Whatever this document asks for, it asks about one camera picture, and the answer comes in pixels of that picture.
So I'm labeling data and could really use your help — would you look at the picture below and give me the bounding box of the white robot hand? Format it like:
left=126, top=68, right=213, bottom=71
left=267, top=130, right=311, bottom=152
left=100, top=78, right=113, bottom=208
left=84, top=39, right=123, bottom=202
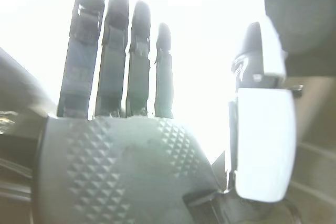
left=34, top=0, right=300, bottom=224

